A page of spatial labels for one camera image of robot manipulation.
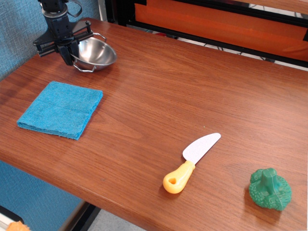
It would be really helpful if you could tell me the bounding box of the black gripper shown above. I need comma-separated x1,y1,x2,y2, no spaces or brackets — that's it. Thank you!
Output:
33,14,93,65

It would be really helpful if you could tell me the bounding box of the small stainless steel wok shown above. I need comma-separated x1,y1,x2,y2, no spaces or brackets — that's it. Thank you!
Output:
71,33,117,73

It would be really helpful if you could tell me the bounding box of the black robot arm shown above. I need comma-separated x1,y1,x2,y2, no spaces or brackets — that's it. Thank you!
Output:
33,0,93,65

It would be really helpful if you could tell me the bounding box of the folded blue cloth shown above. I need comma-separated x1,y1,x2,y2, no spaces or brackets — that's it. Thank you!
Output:
17,81,103,140

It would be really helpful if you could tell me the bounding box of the orange object bottom left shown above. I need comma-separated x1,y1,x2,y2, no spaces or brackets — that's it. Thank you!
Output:
6,222,30,231

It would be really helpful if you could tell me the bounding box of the green plastic toy broccoli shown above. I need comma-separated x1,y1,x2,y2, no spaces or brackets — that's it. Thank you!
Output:
249,168,292,211

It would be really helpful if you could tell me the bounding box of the toy knife yellow handle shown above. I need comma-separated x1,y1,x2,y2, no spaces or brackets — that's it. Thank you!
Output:
163,133,221,194

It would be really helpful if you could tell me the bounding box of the orange panel black frame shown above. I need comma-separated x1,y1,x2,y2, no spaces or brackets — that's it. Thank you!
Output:
105,0,308,67

